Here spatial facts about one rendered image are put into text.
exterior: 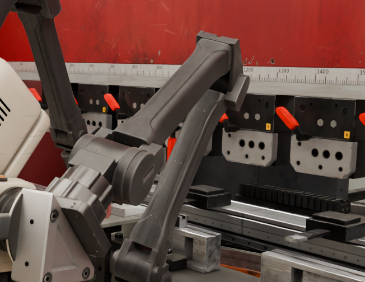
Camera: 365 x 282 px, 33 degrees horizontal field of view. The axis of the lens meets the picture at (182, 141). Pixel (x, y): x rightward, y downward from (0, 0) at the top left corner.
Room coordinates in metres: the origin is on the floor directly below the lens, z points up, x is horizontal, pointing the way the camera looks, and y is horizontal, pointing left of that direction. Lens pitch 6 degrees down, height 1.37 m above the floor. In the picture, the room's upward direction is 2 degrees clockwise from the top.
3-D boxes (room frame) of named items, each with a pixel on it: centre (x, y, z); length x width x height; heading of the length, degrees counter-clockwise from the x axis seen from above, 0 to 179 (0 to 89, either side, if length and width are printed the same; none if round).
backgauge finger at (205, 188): (1.86, -0.03, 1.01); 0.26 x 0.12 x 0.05; 135
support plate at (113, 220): (1.65, 0.19, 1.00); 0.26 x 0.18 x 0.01; 135
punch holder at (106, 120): (1.91, 0.25, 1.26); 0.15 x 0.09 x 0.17; 45
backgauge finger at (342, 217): (1.53, -0.35, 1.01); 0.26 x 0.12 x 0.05; 135
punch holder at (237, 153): (1.49, -0.18, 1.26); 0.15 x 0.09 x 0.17; 45
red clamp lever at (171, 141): (1.60, 0.02, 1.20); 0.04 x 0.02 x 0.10; 135
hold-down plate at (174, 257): (1.68, 0.10, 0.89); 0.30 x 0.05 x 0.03; 45
